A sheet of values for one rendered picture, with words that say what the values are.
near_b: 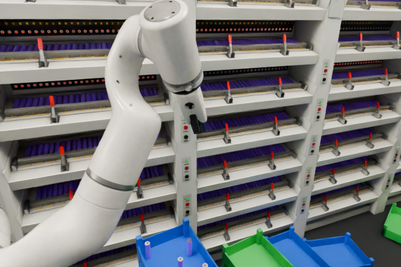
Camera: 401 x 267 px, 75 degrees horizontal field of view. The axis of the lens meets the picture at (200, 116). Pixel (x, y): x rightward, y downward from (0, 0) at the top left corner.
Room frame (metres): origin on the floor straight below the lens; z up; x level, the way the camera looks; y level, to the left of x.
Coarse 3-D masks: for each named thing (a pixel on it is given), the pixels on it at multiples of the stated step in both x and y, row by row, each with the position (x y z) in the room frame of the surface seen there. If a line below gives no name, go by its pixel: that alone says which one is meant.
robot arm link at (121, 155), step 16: (128, 32) 0.50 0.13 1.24; (112, 48) 0.49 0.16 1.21; (128, 48) 0.50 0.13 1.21; (112, 64) 0.48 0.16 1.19; (128, 64) 0.50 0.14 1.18; (112, 80) 0.46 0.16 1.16; (128, 80) 0.48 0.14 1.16; (112, 96) 0.44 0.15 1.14; (128, 96) 0.44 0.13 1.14; (112, 112) 0.43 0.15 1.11; (128, 112) 0.41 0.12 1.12; (144, 112) 0.42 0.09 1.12; (112, 128) 0.40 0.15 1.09; (128, 128) 0.39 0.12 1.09; (144, 128) 0.40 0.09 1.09; (160, 128) 0.44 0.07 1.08; (112, 144) 0.39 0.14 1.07; (128, 144) 0.39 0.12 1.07; (144, 144) 0.40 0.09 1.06; (96, 160) 0.38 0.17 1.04; (112, 160) 0.37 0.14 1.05; (128, 160) 0.38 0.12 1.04; (144, 160) 0.40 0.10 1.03; (96, 176) 0.37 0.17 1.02; (112, 176) 0.37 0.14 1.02; (128, 176) 0.38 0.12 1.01
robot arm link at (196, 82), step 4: (200, 72) 0.51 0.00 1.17; (200, 76) 0.51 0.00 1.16; (192, 80) 0.49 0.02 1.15; (196, 80) 0.50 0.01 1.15; (200, 80) 0.51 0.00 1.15; (164, 84) 0.51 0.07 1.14; (168, 84) 0.50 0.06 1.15; (184, 84) 0.49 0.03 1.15; (188, 84) 0.49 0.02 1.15; (192, 84) 0.50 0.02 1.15; (196, 84) 0.50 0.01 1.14; (168, 88) 0.51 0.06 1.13; (172, 88) 0.50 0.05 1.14; (176, 88) 0.50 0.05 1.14; (180, 88) 0.50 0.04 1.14; (184, 88) 0.50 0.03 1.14; (188, 88) 0.49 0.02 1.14; (192, 88) 0.50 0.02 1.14
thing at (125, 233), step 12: (156, 204) 1.08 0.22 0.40; (168, 204) 1.10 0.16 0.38; (132, 216) 1.00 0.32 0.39; (144, 216) 1.00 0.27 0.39; (156, 216) 1.01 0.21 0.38; (168, 216) 1.03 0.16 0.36; (120, 228) 0.94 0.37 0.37; (132, 228) 0.96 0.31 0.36; (144, 228) 0.94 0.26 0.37; (156, 228) 0.97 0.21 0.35; (168, 228) 0.97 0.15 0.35; (120, 240) 0.90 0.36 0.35; (132, 240) 0.91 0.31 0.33; (96, 252) 0.87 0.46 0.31
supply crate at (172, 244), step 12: (180, 228) 0.78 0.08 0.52; (144, 240) 0.72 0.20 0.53; (156, 240) 0.74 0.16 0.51; (168, 240) 0.76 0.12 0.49; (180, 240) 0.76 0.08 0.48; (192, 240) 0.76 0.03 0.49; (144, 252) 0.71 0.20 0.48; (156, 252) 0.71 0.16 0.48; (168, 252) 0.71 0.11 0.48; (180, 252) 0.71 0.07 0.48; (192, 252) 0.71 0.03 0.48; (204, 252) 0.68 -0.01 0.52; (144, 264) 0.62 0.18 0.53; (156, 264) 0.66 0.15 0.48; (168, 264) 0.66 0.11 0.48; (192, 264) 0.66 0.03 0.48; (216, 264) 0.62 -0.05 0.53
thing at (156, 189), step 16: (144, 176) 1.03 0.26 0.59; (160, 176) 1.04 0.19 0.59; (32, 192) 0.92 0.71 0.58; (48, 192) 0.91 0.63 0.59; (64, 192) 0.92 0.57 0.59; (144, 192) 0.97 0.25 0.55; (160, 192) 0.98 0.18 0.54; (176, 192) 0.98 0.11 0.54; (32, 208) 0.85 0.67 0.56; (48, 208) 0.85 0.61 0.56; (128, 208) 0.92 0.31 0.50; (32, 224) 0.79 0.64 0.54
